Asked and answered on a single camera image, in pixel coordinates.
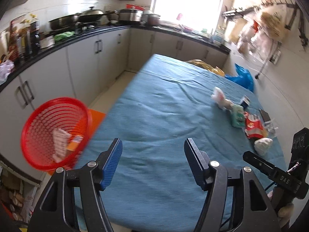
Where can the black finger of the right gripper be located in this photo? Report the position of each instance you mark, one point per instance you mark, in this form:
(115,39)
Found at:
(259,163)

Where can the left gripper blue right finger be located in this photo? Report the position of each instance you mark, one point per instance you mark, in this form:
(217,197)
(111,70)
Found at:
(199,164)

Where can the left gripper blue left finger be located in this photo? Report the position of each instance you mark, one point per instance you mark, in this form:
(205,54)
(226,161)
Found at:
(107,163)

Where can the white printed box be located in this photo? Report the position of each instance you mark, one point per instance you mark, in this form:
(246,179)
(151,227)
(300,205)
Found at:
(60,140)

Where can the orange box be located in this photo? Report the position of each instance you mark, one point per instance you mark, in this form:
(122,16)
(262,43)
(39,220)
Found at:
(72,146)

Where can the lower kitchen cabinets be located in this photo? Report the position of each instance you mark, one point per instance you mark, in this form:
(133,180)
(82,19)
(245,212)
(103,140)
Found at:
(82,67)

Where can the right hand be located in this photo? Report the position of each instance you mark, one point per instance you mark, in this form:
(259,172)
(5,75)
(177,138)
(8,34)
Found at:
(285,213)

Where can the white crumpled paper ball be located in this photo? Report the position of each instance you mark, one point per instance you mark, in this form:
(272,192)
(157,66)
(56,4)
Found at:
(262,146)

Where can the orange stool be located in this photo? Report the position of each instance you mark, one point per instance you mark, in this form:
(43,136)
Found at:
(96,119)

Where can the clear plastic cup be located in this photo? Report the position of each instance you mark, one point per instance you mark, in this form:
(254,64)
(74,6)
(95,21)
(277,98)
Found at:
(271,126)

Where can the blue table cloth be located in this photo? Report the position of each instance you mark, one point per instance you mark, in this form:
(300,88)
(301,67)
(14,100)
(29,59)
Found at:
(168,101)

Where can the red white snack bag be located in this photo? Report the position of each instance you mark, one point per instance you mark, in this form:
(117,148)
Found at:
(254,128)

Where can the red plastic mesh basket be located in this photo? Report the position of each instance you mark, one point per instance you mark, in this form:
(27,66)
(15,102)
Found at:
(37,139)

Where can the black smartphone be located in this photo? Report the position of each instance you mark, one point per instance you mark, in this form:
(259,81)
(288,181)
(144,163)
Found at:
(265,116)

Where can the green tissue pack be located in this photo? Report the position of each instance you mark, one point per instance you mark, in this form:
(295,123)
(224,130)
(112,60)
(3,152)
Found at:
(237,116)

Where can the white crumpled wrapper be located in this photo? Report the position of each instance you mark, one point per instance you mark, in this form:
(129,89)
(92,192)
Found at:
(219,98)

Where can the dark blue white carton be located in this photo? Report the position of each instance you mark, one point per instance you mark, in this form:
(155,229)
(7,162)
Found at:
(244,102)

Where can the yellow plastic bag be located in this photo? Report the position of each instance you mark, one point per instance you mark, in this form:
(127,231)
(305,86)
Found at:
(206,66)

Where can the blue plastic bag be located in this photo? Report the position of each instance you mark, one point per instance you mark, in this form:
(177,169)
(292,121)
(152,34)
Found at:
(243,78)

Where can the green cloth on counter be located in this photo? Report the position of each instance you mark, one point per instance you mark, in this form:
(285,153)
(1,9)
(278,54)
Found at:
(63,35)

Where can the hanging plastic bags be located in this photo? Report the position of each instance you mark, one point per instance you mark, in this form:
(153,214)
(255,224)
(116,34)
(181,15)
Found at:
(249,37)

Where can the condiment bottles group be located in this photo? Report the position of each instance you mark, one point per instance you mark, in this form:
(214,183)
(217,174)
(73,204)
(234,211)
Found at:
(24,39)

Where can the black frying pan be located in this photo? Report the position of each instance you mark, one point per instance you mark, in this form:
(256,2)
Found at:
(64,21)

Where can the black wok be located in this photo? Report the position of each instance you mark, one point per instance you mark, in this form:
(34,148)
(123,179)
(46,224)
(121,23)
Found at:
(93,15)

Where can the steel cooking pot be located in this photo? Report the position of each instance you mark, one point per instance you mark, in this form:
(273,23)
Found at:
(132,15)

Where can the wall hook rack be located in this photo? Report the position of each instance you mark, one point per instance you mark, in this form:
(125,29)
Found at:
(277,18)

